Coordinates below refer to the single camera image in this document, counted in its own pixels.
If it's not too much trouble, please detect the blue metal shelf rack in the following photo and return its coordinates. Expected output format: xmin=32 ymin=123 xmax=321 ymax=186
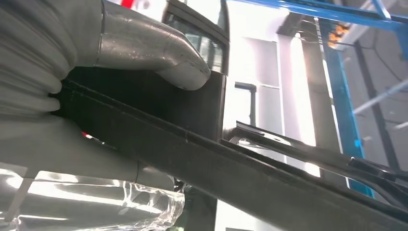
xmin=223 ymin=0 xmax=408 ymax=199

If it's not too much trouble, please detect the white car with red stripe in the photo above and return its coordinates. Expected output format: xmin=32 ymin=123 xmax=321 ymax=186
xmin=106 ymin=0 xmax=322 ymax=231

